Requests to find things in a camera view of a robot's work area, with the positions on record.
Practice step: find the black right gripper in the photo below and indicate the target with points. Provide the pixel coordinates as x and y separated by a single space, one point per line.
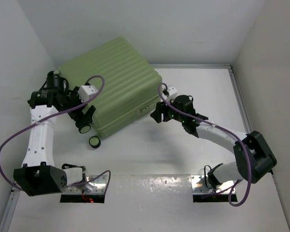
161 108

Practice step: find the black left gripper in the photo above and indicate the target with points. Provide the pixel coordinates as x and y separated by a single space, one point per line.
83 119

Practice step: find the green suitcase blue lining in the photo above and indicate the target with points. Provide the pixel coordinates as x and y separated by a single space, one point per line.
130 90

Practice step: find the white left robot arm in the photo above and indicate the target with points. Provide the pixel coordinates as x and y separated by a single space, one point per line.
38 174

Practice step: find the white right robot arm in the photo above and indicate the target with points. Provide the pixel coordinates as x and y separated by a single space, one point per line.
253 156

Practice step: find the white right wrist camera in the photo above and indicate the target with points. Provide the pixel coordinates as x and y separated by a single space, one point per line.
170 93

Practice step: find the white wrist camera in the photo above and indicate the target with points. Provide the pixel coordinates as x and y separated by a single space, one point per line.
170 93
86 92

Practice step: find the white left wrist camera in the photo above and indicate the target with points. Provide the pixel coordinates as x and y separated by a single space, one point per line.
86 92

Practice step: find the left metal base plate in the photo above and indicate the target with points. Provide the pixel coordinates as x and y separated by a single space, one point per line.
96 187

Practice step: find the metal base plate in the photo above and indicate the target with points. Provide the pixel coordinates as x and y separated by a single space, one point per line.
199 187
96 187

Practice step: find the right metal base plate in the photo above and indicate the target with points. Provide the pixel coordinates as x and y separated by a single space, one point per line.
199 187

